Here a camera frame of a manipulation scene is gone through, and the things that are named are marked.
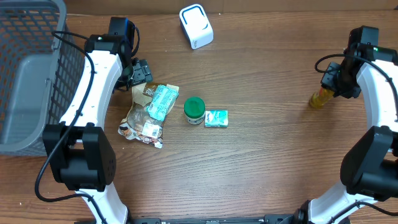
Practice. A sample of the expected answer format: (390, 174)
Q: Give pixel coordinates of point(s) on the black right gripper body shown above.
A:
(339, 82)

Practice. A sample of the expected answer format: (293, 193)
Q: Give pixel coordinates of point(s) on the brown nut snack bag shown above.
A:
(138, 125)

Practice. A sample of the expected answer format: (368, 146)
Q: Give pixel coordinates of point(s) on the grey plastic mesh basket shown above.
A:
(39, 74)

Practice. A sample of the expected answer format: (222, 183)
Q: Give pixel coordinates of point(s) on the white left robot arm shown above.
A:
(78, 151)

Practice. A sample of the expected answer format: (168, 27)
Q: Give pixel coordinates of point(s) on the small teal tissue pack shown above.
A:
(216, 119)

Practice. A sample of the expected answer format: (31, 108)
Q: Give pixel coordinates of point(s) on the yellow dish soap bottle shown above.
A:
(320, 97)

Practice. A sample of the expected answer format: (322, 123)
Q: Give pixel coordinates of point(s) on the teal wet wipes pack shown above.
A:
(162, 101)

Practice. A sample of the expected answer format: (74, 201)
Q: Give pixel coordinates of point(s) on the white barcode scanner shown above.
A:
(196, 26)

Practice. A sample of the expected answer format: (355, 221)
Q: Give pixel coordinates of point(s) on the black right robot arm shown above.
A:
(366, 176)

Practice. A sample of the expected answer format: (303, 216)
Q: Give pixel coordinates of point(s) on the green lid white jar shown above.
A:
(194, 110)

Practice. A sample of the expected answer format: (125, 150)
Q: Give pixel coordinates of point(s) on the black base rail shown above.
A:
(267, 219)

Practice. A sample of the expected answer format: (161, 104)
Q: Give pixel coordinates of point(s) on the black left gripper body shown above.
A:
(135, 74)

